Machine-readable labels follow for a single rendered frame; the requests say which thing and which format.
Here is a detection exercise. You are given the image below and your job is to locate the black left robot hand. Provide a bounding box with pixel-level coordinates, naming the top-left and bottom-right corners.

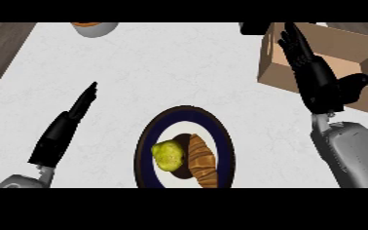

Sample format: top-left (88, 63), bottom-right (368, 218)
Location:
top-left (27, 81), bottom-right (100, 169)

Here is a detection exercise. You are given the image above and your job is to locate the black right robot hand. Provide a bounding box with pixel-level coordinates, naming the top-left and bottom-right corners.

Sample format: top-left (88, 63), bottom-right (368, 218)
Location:
top-left (277, 21), bottom-right (368, 115)

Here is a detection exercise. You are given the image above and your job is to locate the open cardboard box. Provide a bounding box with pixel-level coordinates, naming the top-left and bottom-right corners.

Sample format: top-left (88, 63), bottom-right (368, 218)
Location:
top-left (256, 22), bottom-right (368, 113)

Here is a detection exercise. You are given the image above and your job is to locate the blue rimmed white plate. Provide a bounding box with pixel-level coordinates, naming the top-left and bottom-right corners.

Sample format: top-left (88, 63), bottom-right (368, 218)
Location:
top-left (134, 104), bottom-right (237, 189)

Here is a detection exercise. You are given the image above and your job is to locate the brown croissant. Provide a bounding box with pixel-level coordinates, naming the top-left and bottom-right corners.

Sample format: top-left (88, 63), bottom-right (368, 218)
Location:
top-left (187, 133), bottom-right (221, 189)

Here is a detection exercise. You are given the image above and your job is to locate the black object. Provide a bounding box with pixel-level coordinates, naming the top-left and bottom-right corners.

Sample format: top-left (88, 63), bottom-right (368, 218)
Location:
top-left (239, 21), bottom-right (274, 36)

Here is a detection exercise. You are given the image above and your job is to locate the yellow-green lumpy food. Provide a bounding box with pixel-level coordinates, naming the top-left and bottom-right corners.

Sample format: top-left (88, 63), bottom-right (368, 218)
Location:
top-left (151, 139), bottom-right (187, 173)

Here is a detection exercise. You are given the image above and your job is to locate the white bowl with orange content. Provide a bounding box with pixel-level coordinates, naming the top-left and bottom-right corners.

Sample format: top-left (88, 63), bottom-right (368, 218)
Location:
top-left (72, 21), bottom-right (120, 39)

